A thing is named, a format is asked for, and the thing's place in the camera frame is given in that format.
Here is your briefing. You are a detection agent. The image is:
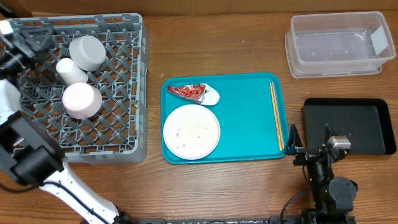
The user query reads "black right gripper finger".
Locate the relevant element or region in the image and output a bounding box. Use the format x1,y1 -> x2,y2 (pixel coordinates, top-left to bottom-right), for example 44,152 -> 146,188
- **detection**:
285,124 -> 303,155
324,123 -> 335,147

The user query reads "white paper cup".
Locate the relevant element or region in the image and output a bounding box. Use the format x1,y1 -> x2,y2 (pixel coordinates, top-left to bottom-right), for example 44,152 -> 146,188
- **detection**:
56,58 -> 88,86

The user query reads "grey shallow bowl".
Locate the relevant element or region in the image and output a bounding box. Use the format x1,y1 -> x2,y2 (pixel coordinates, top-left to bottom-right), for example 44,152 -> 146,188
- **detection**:
69,35 -> 106,72

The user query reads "pink upturned bowl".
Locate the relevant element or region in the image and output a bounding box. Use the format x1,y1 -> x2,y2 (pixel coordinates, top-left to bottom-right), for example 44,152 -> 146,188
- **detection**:
62,83 -> 102,119

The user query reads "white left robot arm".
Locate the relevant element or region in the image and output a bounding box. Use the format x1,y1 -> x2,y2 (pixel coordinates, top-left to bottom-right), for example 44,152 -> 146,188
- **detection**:
1,21 -> 137,223

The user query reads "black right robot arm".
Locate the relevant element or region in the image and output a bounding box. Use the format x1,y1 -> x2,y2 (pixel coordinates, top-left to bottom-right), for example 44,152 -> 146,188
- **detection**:
280,124 -> 358,223

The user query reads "black plastic tray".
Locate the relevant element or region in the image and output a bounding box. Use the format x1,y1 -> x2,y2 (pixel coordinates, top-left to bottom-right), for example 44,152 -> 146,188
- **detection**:
303,98 -> 397,155

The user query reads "teal plastic tray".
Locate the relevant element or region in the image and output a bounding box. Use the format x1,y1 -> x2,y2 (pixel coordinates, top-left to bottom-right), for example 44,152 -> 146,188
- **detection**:
161,73 -> 289,164

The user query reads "right wooden chopstick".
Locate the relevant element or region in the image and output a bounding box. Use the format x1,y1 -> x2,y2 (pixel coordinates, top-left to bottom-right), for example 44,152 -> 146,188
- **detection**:
271,81 -> 285,151

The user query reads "wooden chopstick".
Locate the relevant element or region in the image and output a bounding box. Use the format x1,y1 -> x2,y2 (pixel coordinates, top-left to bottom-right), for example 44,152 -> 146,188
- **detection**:
271,81 -> 285,151
269,82 -> 283,151

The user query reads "left wooden chopstick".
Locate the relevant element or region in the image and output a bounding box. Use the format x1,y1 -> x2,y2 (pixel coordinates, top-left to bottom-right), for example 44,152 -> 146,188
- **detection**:
269,82 -> 283,151

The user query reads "grey plastic dish rack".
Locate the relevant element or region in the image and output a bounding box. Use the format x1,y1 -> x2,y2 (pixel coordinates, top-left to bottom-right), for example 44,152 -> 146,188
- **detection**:
10,13 -> 150,164

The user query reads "clear plastic bin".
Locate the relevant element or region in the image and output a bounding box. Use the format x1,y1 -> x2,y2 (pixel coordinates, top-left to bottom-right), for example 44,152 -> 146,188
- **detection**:
285,11 -> 396,78

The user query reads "white crumpled napkin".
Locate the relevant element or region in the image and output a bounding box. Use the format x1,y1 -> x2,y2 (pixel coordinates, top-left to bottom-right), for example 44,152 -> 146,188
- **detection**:
201,83 -> 220,106

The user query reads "white round plate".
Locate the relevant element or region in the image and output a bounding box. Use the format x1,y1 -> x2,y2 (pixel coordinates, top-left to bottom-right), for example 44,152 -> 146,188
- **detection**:
162,105 -> 221,161

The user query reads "red foil snack wrapper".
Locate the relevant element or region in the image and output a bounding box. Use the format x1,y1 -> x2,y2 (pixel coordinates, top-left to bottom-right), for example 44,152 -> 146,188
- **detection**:
167,84 -> 206,104

